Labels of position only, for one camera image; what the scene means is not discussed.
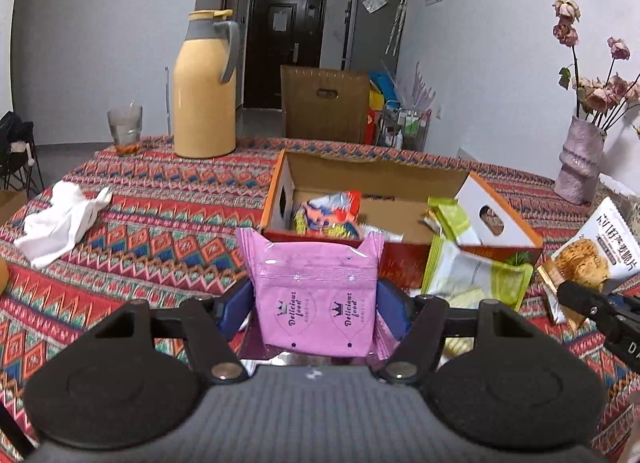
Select crumpled white cloth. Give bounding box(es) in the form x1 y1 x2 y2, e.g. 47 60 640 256
14 180 113 268

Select person's right forearm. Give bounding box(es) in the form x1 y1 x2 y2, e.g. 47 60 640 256
617 388 640 463

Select black clothes pile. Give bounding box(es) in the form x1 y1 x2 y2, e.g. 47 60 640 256
0 112 45 191

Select pink snack packet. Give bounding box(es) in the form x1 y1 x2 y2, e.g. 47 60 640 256
236 228 401 360

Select pink textured vase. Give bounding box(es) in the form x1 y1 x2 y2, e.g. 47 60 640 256
554 115 607 205

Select orange red cardboard box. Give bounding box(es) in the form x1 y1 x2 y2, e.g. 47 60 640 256
260 149 544 289

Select grey refrigerator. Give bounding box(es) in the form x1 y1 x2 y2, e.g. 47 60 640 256
341 0 407 74

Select small white grey snack packet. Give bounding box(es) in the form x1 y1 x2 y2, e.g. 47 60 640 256
357 223 403 243

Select wooden chair back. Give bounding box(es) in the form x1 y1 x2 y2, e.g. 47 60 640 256
281 65 371 144

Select red orange snack packet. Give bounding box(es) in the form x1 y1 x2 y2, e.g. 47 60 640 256
292 191 362 239

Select drinking glass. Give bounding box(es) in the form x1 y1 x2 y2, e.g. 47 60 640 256
107 105 143 157

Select blue and yellow bags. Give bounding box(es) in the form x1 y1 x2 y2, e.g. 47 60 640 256
369 70 401 104

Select white folded umbrella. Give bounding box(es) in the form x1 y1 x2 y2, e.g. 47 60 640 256
385 0 407 56

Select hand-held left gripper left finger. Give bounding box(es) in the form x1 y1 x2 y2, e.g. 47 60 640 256
92 279 256 384

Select red gift box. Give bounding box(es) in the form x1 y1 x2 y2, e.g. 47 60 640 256
366 108 383 144

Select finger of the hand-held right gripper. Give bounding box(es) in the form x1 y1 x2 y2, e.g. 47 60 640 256
557 280 621 329

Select long green white snack packet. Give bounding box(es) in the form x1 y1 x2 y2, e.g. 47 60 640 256
426 197 483 246

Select dark entrance door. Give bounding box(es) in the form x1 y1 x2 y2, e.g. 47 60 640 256
243 0 328 111

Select patterned tissue box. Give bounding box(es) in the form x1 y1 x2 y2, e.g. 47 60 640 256
595 174 640 234

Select yellow thermos jug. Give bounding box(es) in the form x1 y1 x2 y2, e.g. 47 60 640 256
172 9 241 158

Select white packet with crisps picture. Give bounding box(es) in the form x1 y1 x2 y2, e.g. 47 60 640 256
537 197 640 324

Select wire storage cart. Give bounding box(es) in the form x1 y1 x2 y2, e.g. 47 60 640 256
380 100 432 151

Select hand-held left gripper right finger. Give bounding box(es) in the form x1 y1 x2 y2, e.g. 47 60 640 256
376 280 531 384

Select dried pink roses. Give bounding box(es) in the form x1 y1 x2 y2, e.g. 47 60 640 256
552 0 640 131

